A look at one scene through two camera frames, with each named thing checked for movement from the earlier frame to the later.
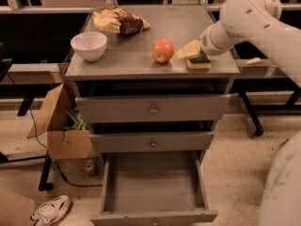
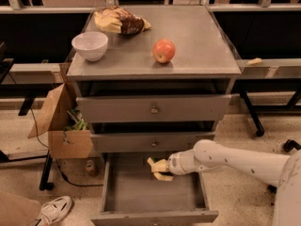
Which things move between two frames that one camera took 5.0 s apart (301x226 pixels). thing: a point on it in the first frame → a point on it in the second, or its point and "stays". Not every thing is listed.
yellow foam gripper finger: [190, 50] → [161, 166]
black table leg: [256, 122] stays
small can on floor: [89, 166] stays
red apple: [163, 51] stays
